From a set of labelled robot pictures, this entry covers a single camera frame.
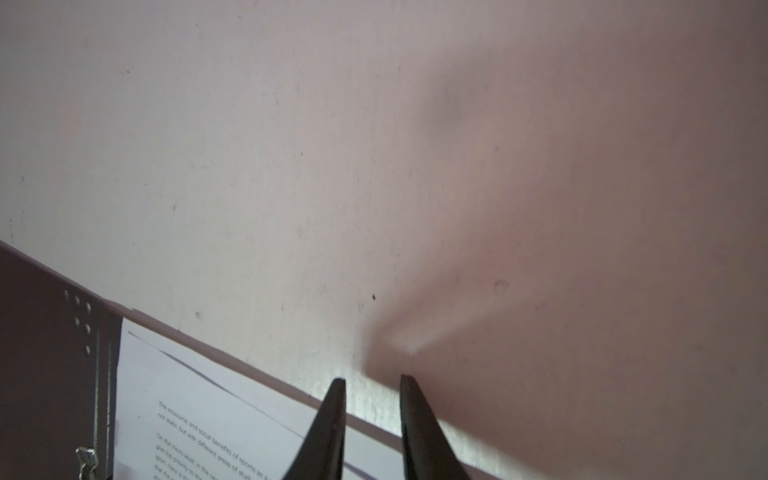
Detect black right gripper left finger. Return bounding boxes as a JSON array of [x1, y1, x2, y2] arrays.
[[284, 378, 347, 480]]

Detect white and black file folder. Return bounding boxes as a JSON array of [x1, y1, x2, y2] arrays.
[[0, 239, 505, 480]]

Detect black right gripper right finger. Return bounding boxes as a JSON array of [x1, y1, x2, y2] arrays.
[[399, 375, 470, 480]]

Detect printed paper sheets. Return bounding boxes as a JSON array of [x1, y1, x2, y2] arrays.
[[112, 317, 409, 480]]

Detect silver folder clip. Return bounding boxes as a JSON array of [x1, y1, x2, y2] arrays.
[[75, 447, 99, 480]]

